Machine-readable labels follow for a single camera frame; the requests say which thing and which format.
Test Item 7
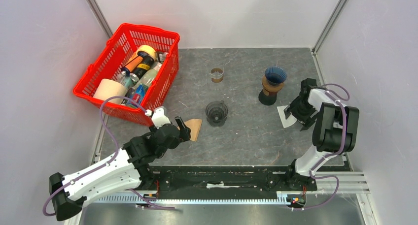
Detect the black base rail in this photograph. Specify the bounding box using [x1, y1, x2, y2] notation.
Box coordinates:
[134, 165, 317, 200]

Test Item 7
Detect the brown wooden ring holder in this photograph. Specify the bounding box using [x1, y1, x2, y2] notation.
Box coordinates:
[261, 76, 284, 96]

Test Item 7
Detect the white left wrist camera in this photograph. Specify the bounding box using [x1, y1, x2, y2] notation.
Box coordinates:
[145, 106, 171, 129]

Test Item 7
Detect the orange black bottle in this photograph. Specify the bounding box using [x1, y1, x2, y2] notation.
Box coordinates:
[121, 51, 155, 74]

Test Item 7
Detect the clear plastic bottle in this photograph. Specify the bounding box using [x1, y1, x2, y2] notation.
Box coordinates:
[136, 62, 162, 90]

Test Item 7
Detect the small glass with brown band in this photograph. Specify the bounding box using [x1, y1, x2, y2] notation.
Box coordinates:
[209, 67, 224, 83]

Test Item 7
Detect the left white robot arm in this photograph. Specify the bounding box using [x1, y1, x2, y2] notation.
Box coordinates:
[49, 117, 192, 222]

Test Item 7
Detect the yellow tape roll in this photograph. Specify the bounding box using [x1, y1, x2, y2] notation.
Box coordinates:
[136, 45, 156, 61]

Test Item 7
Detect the blue ribbed dripper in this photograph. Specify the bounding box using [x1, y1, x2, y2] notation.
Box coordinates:
[264, 66, 287, 86]

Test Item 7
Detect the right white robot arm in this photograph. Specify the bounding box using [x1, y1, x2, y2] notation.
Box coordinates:
[278, 78, 359, 190]

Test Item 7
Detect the white paper coffee filter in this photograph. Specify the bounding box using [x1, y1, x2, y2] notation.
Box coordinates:
[277, 105, 297, 128]

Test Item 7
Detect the grey transparent dripper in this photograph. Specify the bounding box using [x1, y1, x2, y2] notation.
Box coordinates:
[205, 100, 228, 127]

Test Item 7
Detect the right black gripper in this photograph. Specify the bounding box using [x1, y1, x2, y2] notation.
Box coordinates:
[284, 96, 318, 131]

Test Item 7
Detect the brown paper coffee filter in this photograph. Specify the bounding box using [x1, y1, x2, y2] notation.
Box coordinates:
[185, 119, 203, 142]

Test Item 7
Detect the black red carafe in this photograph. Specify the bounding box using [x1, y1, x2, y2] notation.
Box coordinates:
[258, 89, 278, 106]

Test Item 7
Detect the red plastic basket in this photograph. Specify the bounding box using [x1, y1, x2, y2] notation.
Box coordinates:
[73, 23, 180, 126]

